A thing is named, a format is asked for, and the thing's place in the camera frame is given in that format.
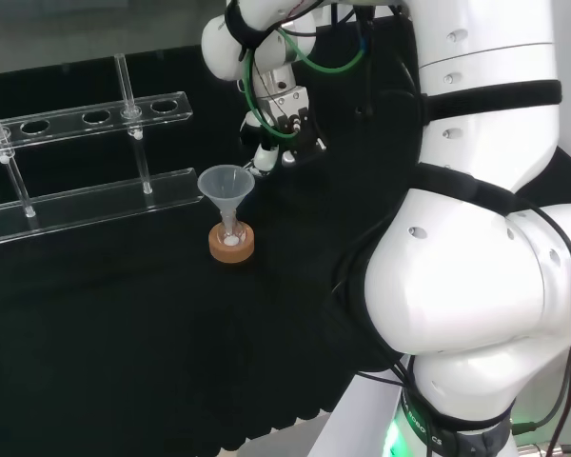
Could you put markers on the clear weighing funnel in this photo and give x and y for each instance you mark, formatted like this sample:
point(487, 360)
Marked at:
point(253, 169)

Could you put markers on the clear funnel stand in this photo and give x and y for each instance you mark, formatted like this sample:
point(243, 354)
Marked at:
point(100, 116)

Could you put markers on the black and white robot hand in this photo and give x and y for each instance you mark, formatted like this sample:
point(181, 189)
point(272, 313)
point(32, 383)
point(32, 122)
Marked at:
point(297, 128)

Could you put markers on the black cloth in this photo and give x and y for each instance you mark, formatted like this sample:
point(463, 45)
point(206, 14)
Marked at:
point(124, 333)

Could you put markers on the clear plastic funnel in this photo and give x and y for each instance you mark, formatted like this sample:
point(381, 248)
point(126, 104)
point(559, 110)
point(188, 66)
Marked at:
point(226, 183)

